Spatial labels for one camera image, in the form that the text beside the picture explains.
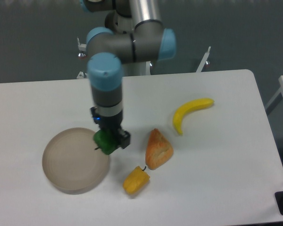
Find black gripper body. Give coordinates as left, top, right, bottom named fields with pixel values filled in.
left=90, top=106, right=123, bottom=133

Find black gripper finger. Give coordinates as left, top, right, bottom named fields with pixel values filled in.
left=112, top=127, right=131, bottom=149

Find green bell pepper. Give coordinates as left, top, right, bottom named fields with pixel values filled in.
left=93, top=129, right=119, bottom=155

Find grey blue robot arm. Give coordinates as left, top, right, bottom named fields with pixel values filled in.
left=81, top=0, right=176, bottom=154

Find yellow bell pepper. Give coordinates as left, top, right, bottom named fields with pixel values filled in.
left=123, top=166, right=150, bottom=195

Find beige round plate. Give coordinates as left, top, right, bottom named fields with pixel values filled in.
left=42, top=128, right=110, bottom=194

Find orange triangular bread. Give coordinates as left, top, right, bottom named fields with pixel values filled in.
left=145, top=129, right=174, bottom=170

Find yellow banana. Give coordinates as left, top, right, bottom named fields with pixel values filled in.
left=172, top=98, right=215, bottom=136

